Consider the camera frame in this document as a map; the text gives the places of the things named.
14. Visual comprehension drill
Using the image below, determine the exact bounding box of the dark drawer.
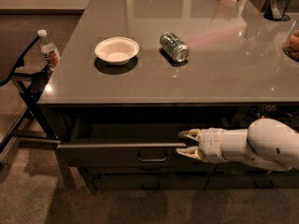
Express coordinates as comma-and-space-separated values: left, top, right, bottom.
231, 105, 299, 132
58, 119, 220, 168
85, 163, 216, 175
206, 172, 299, 189
93, 174, 208, 191
214, 162, 299, 174

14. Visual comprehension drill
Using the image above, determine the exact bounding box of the dark counter cabinet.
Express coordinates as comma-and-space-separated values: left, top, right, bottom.
39, 0, 298, 192

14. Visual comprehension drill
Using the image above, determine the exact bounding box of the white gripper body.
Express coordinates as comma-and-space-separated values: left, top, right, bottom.
199, 128, 227, 163

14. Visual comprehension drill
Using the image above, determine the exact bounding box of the black folding chair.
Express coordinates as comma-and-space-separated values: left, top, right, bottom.
0, 30, 57, 152

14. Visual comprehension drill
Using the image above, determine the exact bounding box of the glass jar with snacks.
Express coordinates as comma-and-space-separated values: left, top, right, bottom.
283, 19, 299, 62

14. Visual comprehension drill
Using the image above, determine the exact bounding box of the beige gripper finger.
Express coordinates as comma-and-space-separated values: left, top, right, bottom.
178, 129, 206, 142
176, 146, 206, 162

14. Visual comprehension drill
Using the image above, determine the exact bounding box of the clear plastic water bottle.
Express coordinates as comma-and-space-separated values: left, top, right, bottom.
37, 30, 60, 68

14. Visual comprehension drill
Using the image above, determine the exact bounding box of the white paper bowl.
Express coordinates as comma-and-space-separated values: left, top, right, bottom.
94, 37, 139, 65

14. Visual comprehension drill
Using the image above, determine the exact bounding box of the green soda can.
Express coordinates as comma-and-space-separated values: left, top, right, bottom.
160, 32, 189, 63

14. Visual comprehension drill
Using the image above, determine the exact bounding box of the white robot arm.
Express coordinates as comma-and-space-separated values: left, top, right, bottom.
176, 119, 299, 172

